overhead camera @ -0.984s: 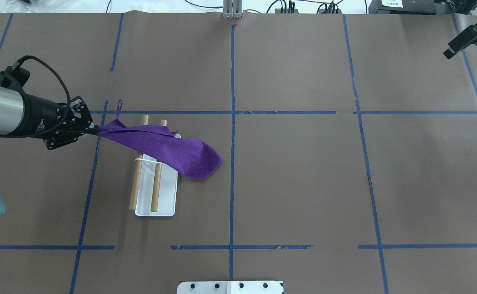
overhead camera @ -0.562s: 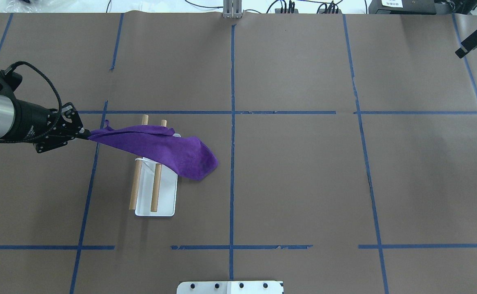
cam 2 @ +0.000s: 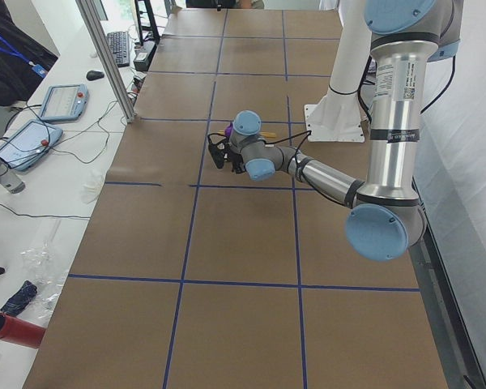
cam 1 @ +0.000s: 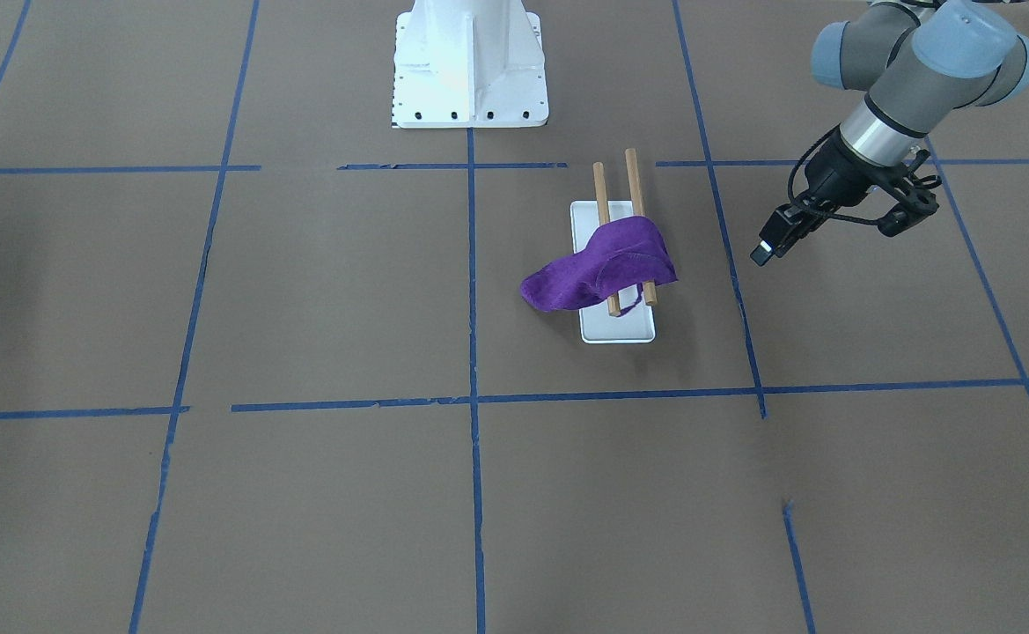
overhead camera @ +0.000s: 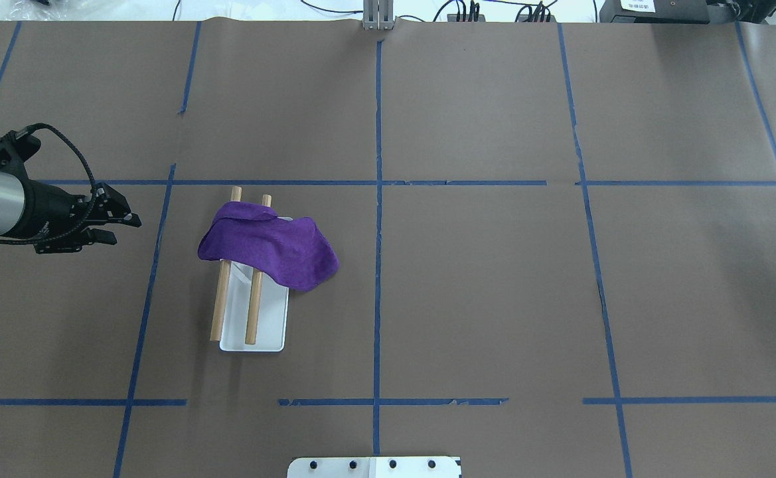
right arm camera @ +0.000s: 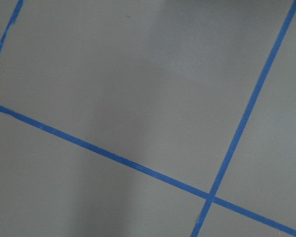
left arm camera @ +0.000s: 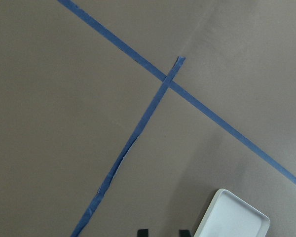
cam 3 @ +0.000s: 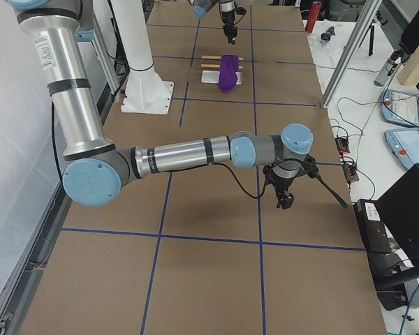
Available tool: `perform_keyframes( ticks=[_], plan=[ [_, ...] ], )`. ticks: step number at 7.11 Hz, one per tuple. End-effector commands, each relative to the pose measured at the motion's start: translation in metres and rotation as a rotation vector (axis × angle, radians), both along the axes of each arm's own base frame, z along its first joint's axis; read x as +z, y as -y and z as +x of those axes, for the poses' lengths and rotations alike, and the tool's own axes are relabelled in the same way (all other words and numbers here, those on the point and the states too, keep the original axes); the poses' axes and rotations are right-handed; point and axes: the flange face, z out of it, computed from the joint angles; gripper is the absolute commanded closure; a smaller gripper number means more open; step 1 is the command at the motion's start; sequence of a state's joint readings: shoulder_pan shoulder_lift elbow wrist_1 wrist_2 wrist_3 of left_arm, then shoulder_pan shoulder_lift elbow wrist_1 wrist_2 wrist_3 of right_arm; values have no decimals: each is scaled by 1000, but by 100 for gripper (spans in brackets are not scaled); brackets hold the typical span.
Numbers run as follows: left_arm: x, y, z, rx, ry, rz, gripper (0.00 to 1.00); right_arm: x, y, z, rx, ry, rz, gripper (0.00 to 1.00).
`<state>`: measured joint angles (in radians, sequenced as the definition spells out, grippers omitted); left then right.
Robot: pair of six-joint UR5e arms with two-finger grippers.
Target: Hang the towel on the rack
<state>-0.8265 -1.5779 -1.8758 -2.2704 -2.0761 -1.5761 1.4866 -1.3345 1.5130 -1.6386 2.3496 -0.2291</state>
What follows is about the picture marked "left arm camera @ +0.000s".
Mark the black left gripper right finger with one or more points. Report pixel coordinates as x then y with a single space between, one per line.
184 233

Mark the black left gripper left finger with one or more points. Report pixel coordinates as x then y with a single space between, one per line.
142 233

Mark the white wooden towel rack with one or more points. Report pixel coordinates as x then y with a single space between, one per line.
230 216

